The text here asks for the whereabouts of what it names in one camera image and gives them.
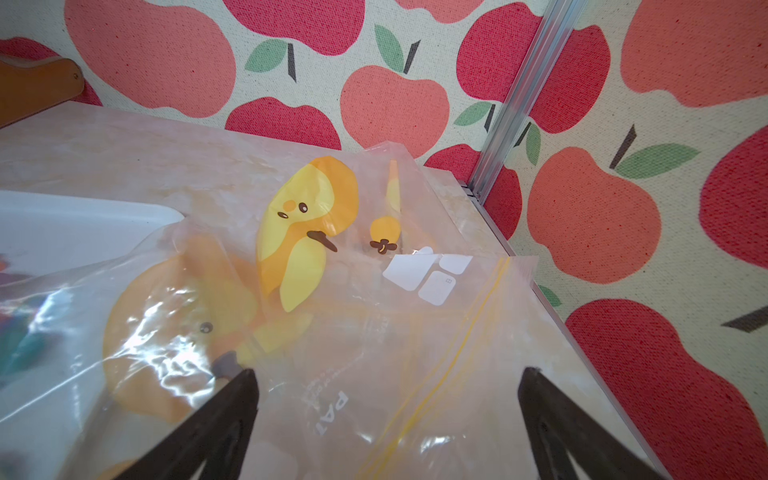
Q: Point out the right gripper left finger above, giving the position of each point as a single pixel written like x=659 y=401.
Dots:
x=211 y=443

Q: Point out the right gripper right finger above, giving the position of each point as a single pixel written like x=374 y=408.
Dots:
x=562 y=435

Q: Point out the ziploc bag of yellow candies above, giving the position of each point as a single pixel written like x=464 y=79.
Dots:
x=384 y=346

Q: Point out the poured candies pile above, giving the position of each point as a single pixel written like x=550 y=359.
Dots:
x=23 y=344

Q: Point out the white plastic tray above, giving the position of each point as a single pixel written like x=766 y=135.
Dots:
x=42 y=234

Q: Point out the wooden shelf rack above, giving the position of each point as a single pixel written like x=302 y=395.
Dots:
x=29 y=87

